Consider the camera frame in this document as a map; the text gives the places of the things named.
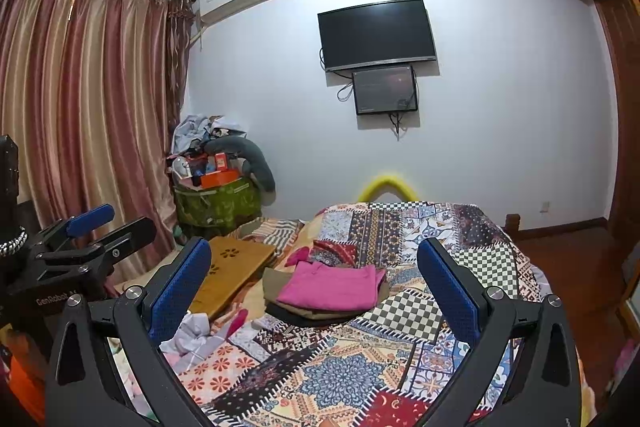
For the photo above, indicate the striped brown pillow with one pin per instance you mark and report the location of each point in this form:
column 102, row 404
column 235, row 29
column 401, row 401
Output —
column 280, row 232

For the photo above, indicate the wooden lap desk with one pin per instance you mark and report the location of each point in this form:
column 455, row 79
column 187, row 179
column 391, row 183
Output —
column 235, row 277

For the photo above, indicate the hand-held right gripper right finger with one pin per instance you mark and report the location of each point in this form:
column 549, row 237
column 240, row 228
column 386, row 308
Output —
column 450, row 292

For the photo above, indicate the green storage bag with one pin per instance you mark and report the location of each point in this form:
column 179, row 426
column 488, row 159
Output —
column 220, row 207

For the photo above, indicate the wooden baseboard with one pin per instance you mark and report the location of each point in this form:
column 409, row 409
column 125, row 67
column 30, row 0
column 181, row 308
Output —
column 565, row 227

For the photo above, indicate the wooden bed post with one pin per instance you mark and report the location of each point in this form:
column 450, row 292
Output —
column 513, row 227

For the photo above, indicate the patchwork printed blanket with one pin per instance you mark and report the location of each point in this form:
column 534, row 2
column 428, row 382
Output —
column 340, row 372

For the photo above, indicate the white crumpled cloth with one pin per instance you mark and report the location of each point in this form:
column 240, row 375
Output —
column 187, row 332

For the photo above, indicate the pink pants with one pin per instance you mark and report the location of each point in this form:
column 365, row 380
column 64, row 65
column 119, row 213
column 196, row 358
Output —
column 325, row 287

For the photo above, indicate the orange box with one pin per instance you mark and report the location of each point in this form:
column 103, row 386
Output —
column 220, row 178

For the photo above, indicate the small magenta cloth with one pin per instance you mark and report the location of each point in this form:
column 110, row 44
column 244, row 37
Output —
column 298, row 255
column 236, row 322

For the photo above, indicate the olive green pants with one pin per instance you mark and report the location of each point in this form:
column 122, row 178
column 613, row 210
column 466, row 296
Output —
column 272, row 282

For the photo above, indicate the pile of pale clothes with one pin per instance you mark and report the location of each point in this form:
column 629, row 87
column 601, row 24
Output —
column 195, row 129

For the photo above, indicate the brown wooden wardrobe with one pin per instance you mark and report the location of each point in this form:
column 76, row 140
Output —
column 620, row 107

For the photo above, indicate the grey plush pillow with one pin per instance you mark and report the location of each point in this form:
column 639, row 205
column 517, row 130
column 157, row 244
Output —
column 260, row 167

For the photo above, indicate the pink gold curtain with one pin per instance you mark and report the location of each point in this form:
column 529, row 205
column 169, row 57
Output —
column 100, row 107

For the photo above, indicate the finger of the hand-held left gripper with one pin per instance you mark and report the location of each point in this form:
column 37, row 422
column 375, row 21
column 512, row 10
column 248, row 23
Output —
column 125, row 237
column 90, row 218

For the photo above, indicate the pale floral bedsheet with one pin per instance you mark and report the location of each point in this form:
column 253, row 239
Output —
column 130, row 382

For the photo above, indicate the yellow foam tube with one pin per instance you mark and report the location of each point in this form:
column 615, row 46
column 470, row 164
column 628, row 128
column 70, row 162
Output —
column 385, row 181

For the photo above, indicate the black wall television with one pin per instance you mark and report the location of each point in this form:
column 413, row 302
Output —
column 375, row 34

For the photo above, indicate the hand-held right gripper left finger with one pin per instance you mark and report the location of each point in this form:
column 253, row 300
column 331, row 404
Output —
column 180, row 292

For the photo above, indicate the orange cloth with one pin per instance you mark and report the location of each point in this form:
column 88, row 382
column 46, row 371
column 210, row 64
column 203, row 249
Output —
column 22, row 382

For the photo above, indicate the small black monitor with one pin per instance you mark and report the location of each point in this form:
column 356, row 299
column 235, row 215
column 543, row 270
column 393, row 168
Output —
column 385, row 89

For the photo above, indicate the black pants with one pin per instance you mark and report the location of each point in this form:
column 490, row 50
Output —
column 300, row 318

